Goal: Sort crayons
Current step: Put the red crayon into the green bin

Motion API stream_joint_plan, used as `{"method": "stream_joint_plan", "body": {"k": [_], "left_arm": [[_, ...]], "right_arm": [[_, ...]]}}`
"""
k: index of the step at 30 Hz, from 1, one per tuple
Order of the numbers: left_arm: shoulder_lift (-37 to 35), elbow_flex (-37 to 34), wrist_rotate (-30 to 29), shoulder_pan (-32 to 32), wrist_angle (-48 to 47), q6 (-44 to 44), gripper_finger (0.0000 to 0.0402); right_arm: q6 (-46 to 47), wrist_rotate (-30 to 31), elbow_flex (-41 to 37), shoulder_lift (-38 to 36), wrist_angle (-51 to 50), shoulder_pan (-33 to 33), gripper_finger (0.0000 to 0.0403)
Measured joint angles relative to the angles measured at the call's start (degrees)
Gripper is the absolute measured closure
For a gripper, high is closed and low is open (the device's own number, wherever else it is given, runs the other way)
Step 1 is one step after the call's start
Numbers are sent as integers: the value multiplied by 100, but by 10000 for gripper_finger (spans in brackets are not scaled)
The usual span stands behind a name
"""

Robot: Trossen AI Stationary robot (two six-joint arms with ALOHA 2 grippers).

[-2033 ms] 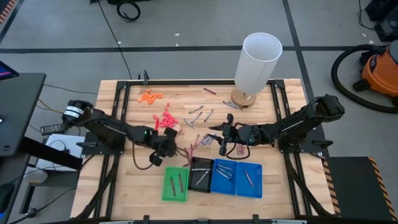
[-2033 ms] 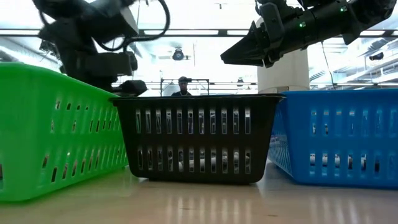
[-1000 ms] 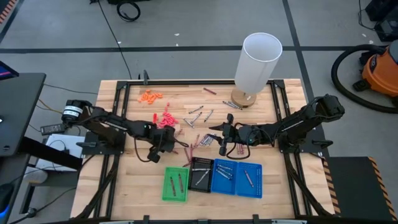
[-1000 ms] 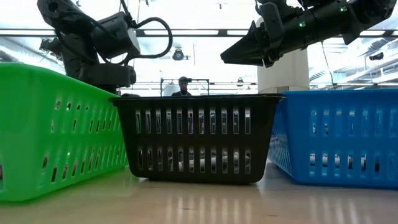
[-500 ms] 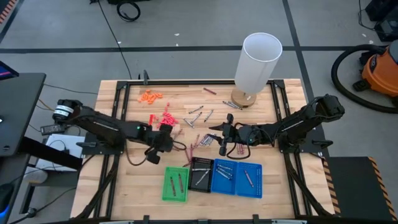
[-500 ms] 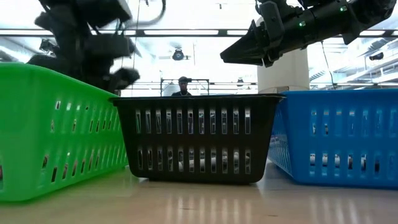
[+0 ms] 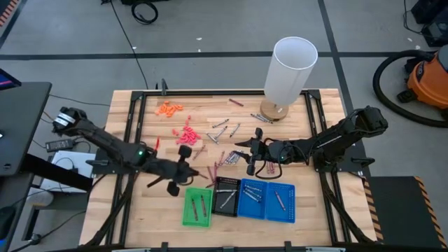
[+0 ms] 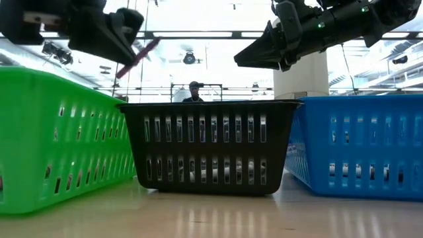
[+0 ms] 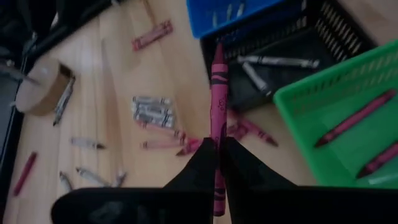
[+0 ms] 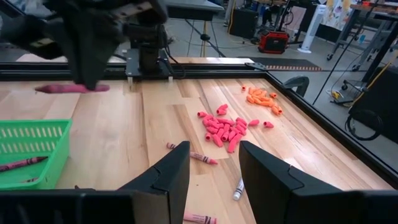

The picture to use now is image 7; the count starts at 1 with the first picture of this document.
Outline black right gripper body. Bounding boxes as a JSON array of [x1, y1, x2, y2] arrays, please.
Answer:
[[246, 127, 281, 176]]

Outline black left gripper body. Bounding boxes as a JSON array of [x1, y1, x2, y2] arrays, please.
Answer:
[[148, 145, 193, 197]]

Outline black plastic basket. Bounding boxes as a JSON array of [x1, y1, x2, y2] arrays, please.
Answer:
[[211, 176, 242, 218]]

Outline blue plastic basket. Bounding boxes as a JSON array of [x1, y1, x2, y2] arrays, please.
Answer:
[[237, 178, 269, 221], [265, 181, 297, 225]]

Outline pink small pieces pile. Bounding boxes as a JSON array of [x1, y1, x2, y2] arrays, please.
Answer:
[[171, 115, 202, 146]]

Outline green plastic basket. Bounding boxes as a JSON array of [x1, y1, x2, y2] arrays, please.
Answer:
[[181, 186, 214, 229]]

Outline orange small pieces pile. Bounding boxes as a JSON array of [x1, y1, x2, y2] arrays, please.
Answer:
[[155, 100, 185, 118]]

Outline white box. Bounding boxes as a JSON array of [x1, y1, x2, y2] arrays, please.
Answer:
[[39, 150, 96, 194]]

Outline black power adapter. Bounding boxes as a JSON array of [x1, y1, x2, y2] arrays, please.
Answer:
[[45, 138, 75, 153]]

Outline orange shop vacuum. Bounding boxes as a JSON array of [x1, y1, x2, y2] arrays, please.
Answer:
[[397, 44, 448, 110], [372, 49, 448, 128]]

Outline black platform hazard stripes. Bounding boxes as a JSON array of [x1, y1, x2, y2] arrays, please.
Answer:
[[363, 175, 448, 250]]

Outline black side desk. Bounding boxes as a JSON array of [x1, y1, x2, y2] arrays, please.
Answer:
[[0, 81, 94, 252]]

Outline computer monitor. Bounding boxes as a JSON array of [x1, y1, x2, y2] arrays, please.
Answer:
[[0, 68, 22, 91]]

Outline black equipment case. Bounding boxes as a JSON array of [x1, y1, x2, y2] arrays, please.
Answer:
[[409, 0, 448, 48]]

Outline black metal table frame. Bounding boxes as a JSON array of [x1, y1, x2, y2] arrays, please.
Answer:
[[78, 78, 381, 252]]

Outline black floor cable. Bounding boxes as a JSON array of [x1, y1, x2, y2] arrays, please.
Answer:
[[109, 0, 151, 90]]

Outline coiled black cable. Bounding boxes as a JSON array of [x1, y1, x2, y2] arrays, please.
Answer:
[[130, 0, 159, 26]]

